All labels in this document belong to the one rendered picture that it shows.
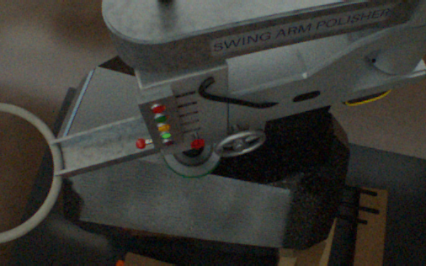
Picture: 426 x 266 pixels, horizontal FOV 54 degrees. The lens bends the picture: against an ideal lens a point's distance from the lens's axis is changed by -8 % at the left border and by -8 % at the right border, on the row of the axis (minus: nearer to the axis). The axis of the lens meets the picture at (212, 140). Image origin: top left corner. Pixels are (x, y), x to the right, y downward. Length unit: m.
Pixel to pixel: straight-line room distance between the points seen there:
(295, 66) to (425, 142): 1.83
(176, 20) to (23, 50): 2.45
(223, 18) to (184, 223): 1.06
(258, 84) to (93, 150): 0.62
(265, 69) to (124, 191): 0.85
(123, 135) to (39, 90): 1.60
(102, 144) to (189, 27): 0.73
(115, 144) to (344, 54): 0.77
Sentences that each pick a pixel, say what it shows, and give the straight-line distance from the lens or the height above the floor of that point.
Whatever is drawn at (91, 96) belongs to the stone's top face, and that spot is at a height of 0.87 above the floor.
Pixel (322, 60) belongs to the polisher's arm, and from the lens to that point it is 1.12.
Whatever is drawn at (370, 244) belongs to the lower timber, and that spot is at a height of 0.11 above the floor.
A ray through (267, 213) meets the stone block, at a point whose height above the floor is 0.79.
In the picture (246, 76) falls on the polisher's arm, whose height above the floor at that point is 1.43.
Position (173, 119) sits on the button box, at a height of 1.44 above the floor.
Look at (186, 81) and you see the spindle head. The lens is 0.96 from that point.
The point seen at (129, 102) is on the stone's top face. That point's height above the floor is 0.87.
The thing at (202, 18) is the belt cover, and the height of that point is 1.74.
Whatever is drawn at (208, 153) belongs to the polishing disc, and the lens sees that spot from 1.59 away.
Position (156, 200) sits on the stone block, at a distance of 1.73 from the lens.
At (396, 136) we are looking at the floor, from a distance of 2.81.
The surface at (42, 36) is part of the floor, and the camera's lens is 3.23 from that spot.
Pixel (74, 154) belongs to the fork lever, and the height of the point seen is 1.08.
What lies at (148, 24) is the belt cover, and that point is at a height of 1.74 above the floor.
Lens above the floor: 2.41
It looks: 68 degrees down
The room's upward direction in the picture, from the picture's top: 4 degrees counter-clockwise
